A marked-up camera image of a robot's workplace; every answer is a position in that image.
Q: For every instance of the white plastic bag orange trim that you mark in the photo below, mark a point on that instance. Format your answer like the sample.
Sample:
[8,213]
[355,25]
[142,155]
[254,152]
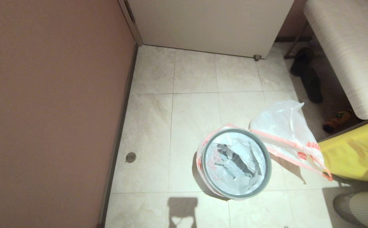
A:
[231,177]

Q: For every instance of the used white printed trash bag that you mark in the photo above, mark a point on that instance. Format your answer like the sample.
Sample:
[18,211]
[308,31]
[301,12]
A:
[285,126]

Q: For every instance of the yellow fabric bag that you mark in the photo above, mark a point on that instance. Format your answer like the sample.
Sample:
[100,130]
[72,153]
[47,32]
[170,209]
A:
[355,155]

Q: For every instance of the round metal floor drain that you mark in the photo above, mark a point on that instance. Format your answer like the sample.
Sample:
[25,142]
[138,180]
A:
[130,157]

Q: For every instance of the white door panel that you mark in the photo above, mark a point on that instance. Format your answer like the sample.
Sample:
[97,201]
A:
[209,25]

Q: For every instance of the small metal door stopper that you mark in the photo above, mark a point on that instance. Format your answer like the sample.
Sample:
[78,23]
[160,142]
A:
[257,57]

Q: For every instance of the black slipper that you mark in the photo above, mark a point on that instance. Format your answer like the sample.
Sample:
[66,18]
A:
[312,88]
[301,61]

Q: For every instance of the dark metal bench leg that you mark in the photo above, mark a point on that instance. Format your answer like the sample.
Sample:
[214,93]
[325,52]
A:
[295,41]

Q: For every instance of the orange brown shoe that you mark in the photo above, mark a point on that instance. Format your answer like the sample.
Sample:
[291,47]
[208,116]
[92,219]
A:
[337,121]

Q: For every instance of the wood grain bench top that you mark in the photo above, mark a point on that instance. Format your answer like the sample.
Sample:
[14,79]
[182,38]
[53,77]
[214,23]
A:
[345,47]

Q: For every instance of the grey ribbed cylinder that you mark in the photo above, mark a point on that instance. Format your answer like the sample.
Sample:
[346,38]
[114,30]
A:
[364,210]

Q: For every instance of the grey door frame strip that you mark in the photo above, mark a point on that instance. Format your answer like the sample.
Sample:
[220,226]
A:
[131,22]

